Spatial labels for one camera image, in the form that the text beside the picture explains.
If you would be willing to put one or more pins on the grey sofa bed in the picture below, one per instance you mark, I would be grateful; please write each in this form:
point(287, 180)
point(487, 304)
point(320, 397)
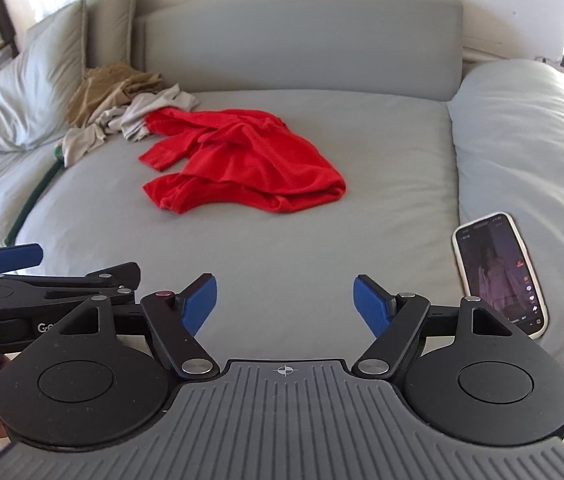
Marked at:
point(312, 240)

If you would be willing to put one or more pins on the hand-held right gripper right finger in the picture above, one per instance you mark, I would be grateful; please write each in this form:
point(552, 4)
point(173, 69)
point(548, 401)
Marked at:
point(369, 305)

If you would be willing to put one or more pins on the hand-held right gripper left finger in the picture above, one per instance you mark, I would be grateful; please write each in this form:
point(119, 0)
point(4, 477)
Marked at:
point(201, 305)

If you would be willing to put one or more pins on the white-cased smartphone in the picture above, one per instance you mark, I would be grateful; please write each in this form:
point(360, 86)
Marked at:
point(502, 280)

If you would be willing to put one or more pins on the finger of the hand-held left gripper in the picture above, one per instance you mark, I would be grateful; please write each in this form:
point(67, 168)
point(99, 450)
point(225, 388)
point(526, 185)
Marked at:
point(112, 274)
point(17, 256)

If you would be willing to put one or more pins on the grey-beige crumpled garment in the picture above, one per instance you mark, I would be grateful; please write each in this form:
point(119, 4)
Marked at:
point(137, 115)

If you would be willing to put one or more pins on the green cloth strip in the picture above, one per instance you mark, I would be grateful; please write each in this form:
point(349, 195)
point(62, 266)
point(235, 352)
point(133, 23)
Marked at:
point(37, 190)

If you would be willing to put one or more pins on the red shirt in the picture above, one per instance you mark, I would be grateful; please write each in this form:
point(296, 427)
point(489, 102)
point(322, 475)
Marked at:
point(242, 165)

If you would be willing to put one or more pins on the tan crumpled garment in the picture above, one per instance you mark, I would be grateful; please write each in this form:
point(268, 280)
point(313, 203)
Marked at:
point(102, 90)

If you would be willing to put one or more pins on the large olive cushion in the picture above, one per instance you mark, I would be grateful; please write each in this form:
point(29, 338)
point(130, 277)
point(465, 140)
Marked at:
point(37, 85)

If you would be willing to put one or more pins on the large grey bolster pillow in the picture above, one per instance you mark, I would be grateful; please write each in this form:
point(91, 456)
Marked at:
point(527, 150)

